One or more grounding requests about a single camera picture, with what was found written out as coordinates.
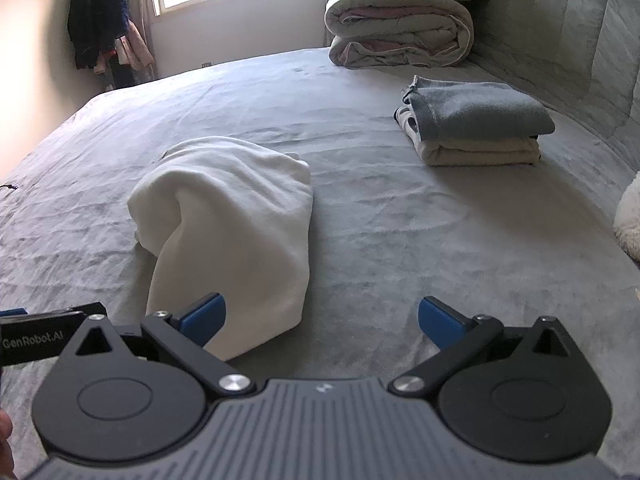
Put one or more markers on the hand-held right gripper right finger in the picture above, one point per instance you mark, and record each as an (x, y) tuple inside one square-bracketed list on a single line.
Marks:
[(441, 324)]

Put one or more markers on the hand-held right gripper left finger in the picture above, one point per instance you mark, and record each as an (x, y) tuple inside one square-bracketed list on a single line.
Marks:
[(204, 319)]

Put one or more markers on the white sweatshirt with yellow print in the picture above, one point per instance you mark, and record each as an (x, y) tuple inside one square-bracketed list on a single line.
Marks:
[(240, 220)]

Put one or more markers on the hanging dark clothes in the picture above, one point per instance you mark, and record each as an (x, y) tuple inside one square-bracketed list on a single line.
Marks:
[(97, 10)]

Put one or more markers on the person's left hand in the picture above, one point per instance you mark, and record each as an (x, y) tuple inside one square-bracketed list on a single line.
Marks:
[(5, 440)]

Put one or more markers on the bed with grey sheet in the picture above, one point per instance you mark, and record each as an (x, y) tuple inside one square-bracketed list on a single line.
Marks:
[(380, 220)]

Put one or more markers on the folded beige garment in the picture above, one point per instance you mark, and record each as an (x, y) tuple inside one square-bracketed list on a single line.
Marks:
[(480, 152)]

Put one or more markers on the white fluffy plush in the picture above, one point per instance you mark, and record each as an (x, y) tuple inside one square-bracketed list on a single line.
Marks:
[(629, 220)]

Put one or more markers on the folded grey garment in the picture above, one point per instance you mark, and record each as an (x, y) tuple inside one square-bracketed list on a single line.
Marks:
[(480, 107)]

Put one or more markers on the rolled grey pink comforter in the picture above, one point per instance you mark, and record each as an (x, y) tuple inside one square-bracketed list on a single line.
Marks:
[(400, 30)]

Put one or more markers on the grey quilted headboard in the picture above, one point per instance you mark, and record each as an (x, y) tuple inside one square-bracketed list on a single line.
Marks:
[(575, 45)]

